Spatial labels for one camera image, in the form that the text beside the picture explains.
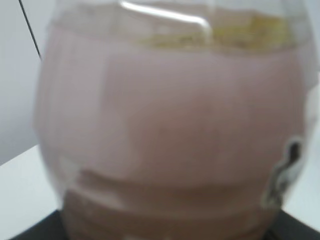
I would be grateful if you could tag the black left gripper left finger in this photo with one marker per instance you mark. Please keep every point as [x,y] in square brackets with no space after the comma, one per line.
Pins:
[49,228]

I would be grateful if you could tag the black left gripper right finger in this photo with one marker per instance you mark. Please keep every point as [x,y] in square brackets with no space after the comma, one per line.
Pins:
[286,227]

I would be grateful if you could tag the pink peach oolong tea bottle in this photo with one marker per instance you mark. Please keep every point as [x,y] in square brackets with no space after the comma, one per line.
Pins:
[175,119]

